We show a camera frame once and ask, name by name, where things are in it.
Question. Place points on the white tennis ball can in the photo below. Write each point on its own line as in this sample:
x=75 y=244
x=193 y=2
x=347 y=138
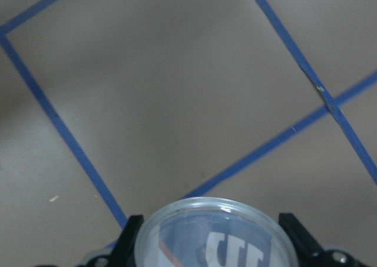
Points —
x=212 y=231

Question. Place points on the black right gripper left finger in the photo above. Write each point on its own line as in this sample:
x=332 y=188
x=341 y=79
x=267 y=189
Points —
x=123 y=255

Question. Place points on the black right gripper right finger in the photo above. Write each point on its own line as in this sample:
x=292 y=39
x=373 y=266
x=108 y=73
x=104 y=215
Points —
x=309 y=252

